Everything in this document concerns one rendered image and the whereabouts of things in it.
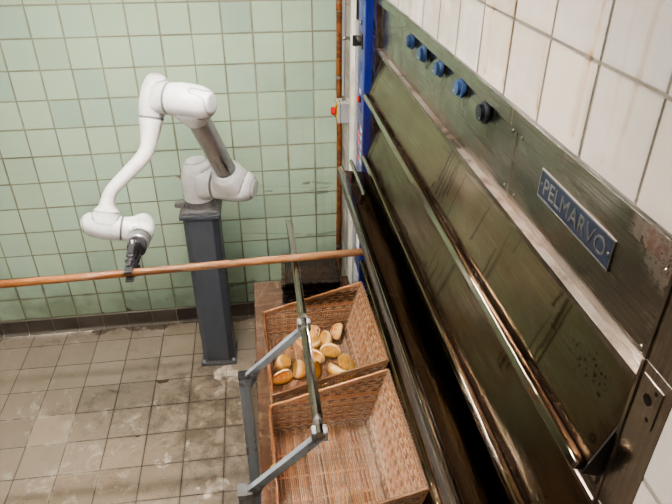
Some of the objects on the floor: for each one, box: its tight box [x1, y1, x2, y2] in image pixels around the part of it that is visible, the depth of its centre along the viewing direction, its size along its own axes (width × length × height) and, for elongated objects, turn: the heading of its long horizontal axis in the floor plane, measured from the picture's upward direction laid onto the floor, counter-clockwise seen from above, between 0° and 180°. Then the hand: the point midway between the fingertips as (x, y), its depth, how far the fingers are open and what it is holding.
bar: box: [237, 220, 328, 504], centre depth 243 cm, size 31×127×118 cm, turn 8°
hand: (129, 272), depth 231 cm, fingers closed on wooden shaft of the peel, 3 cm apart
